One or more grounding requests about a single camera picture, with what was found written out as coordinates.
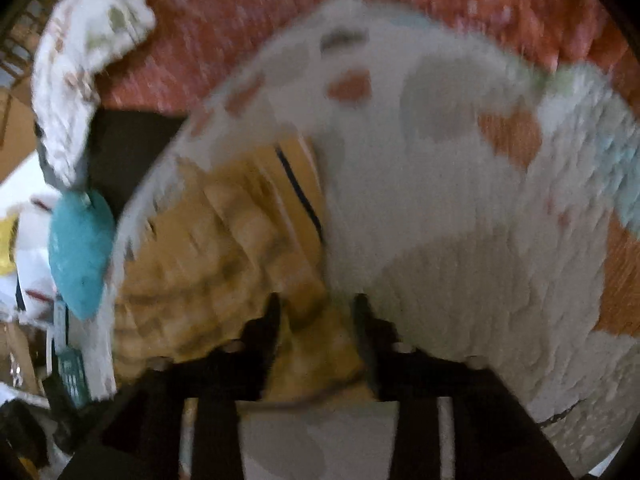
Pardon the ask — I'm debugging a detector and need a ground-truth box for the white floral cloth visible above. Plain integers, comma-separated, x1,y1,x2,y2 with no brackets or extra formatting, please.
31,0,157,188

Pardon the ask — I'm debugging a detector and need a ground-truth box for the dark green remote control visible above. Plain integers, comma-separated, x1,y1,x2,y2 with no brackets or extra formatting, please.
56,347,92,408

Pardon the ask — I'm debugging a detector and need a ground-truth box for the orange floral bedsheet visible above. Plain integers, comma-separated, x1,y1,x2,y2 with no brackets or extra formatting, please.
95,0,640,121

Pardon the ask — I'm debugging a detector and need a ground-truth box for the teal pillow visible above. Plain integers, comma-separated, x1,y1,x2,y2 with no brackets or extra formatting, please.
48,189,117,322

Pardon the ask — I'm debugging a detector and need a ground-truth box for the cardboard box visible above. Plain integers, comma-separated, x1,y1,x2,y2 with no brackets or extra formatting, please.
0,87,43,183

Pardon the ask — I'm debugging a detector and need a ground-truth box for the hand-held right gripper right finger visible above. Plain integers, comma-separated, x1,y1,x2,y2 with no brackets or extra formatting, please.
351,294,576,480

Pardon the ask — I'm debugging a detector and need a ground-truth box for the white plastic bag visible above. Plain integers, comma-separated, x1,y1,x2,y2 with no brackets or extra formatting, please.
0,192,63,321

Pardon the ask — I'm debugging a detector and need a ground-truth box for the dark cloth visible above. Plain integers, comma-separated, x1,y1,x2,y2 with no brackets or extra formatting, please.
84,107,188,226

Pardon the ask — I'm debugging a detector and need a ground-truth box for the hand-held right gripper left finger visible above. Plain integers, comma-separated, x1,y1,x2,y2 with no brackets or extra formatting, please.
97,294,282,480

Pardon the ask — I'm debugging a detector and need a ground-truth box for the white patterned quilted mat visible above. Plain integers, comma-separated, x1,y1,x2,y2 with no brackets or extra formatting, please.
85,0,640,480

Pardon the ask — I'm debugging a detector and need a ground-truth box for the yellow striped shirt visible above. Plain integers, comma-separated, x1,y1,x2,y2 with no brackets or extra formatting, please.
114,141,383,407

